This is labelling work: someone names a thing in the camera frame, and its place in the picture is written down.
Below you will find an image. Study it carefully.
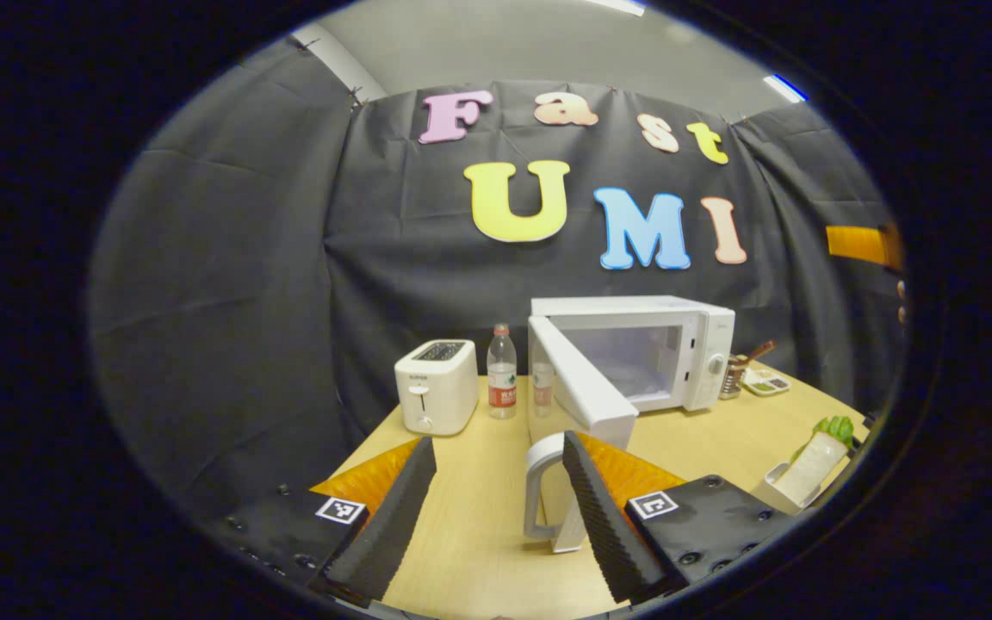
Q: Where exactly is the glass jar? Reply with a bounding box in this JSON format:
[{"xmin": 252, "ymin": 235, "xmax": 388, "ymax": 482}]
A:
[{"xmin": 718, "ymin": 353, "xmax": 751, "ymax": 401}]

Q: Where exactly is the white microwave oven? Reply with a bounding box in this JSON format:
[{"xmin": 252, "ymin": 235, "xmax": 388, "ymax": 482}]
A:
[{"xmin": 522, "ymin": 295, "xmax": 736, "ymax": 554}]

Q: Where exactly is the clear water bottle red label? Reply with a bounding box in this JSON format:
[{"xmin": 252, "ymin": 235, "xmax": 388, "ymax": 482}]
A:
[{"xmin": 487, "ymin": 324, "xmax": 518, "ymax": 420}]

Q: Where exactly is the white divided condiment tray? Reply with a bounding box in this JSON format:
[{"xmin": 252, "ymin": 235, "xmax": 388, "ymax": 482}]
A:
[{"xmin": 741, "ymin": 368, "xmax": 791, "ymax": 397}]

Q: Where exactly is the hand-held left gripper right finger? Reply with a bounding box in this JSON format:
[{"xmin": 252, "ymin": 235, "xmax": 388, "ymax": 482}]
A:
[{"xmin": 561, "ymin": 431, "xmax": 794, "ymax": 604}]

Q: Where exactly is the black backdrop cloth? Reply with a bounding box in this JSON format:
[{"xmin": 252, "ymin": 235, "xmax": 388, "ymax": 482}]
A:
[{"xmin": 90, "ymin": 39, "xmax": 906, "ymax": 518}]

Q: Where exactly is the white toaster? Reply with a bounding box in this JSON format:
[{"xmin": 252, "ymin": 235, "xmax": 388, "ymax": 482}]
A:
[{"xmin": 394, "ymin": 338, "xmax": 480, "ymax": 437}]

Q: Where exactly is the white rectangular plate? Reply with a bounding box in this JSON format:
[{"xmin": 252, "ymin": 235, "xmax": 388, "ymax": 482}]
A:
[{"xmin": 763, "ymin": 461, "xmax": 841, "ymax": 516}]

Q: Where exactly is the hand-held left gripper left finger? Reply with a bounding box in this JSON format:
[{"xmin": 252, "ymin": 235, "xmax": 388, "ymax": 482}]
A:
[{"xmin": 220, "ymin": 437, "xmax": 438, "ymax": 604}]

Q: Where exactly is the lettuce sandwich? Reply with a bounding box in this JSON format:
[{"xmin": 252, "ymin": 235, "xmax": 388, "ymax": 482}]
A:
[{"xmin": 789, "ymin": 416, "xmax": 856, "ymax": 506}]

